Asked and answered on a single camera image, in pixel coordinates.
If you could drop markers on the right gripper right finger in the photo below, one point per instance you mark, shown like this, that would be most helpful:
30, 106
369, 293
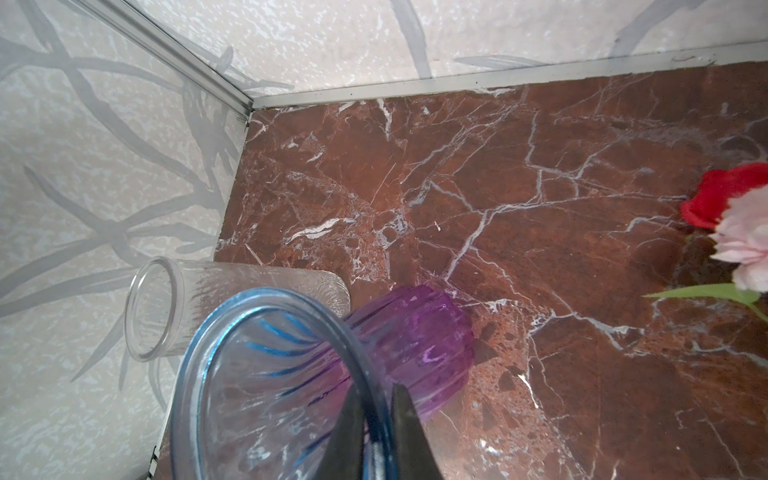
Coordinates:
413, 454

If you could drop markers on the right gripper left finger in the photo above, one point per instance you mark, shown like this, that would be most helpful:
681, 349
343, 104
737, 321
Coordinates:
344, 454

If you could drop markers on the purple blue glass vase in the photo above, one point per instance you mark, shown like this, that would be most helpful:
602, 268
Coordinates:
265, 377

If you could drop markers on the pink carnation stem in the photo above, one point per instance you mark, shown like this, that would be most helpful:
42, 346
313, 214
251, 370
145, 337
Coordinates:
741, 239

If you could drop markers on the red rose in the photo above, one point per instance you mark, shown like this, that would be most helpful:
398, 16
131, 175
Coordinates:
717, 188

